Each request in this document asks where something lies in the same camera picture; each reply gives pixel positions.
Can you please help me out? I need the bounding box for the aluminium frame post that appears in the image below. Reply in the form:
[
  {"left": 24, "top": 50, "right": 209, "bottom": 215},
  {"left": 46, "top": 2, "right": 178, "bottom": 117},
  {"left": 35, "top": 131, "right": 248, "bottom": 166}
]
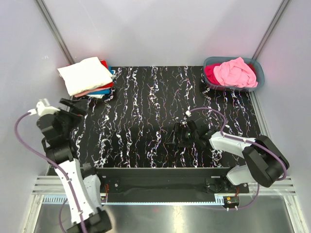
[
  {"left": 252, "top": 0, "right": 292, "bottom": 60},
  {"left": 34, "top": 0, "right": 74, "bottom": 65}
]

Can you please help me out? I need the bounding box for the pink crumpled shirt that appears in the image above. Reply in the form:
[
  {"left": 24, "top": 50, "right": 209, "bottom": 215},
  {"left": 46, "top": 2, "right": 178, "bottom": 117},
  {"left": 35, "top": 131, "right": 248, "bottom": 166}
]
[{"left": 213, "top": 57, "right": 258, "bottom": 88}]

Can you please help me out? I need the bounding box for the right aluminium frame post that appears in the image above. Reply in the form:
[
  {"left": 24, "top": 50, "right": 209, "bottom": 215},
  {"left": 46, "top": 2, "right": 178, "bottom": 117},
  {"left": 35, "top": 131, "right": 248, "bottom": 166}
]
[{"left": 252, "top": 0, "right": 292, "bottom": 60}]

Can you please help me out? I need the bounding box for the blue plastic laundry basket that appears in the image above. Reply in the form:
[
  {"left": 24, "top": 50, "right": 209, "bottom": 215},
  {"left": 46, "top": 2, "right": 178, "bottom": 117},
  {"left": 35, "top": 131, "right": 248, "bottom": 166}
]
[{"left": 203, "top": 56, "right": 265, "bottom": 92}]

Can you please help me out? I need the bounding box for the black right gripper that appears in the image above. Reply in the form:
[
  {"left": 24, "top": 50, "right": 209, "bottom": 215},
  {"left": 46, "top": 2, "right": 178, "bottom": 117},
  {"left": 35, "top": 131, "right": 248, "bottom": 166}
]
[{"left": 166, "top": 122, "right": 199, "bottom": 149}]

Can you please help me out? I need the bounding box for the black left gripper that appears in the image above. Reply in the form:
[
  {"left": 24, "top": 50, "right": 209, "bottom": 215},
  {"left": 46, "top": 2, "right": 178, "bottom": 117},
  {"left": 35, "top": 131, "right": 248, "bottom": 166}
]
[{"left": 53, "top": 98, "right": 88, "bottom": 137}]

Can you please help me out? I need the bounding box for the magenta crumpled shirt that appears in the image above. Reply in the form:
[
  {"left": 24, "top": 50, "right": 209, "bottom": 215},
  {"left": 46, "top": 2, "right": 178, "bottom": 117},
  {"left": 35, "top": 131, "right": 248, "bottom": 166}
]
[{"left": 204, "top": 63, "right": 223, "bottom": 85}]

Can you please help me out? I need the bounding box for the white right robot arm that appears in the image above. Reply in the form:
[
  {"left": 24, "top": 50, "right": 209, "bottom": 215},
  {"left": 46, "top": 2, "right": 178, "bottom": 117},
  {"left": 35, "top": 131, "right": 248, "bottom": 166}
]
[{"left": 166, "top": 120, "right": 289, "bottom": 193}]

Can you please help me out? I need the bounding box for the teal folded shirt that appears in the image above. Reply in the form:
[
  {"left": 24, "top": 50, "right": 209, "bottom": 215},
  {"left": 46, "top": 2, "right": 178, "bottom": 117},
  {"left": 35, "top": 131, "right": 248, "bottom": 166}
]
[{"left": 89, "top": 66, "right": 116, "bottom": 95}]

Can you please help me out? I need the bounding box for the white slotted cable duct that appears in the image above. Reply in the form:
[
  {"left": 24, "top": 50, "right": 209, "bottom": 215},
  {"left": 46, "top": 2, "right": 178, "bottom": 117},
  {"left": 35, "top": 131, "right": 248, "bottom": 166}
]
[{"left": 42, "top": 195, "right": 226, "bottom": 204}]

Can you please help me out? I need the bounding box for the red folded shirt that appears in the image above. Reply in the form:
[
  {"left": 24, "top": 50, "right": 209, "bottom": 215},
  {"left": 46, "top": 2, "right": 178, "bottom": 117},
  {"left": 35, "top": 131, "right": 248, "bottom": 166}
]
[{"left": 100, "top": 60, "right": 114, "bottom": 88}]

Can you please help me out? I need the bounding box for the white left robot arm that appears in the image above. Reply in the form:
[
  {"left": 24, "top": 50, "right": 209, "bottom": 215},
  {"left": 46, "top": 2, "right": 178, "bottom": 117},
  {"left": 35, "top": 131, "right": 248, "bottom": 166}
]
[{"left": 35, "top": 99, "right": 112, "bottom": 233}]

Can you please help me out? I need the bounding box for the left aluminium frame post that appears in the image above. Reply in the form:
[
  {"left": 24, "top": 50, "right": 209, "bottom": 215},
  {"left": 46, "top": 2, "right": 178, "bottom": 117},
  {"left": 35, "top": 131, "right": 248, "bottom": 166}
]
[{"left": 34, "top": 0, "right": 74, "bottom": 65}]

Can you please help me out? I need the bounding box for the cream white t shirt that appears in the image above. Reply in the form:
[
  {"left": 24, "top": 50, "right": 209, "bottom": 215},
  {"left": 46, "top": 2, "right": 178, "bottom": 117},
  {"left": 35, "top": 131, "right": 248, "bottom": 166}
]
[{"left": 57, "top": 57, "right": 113, "bottom": 96}]

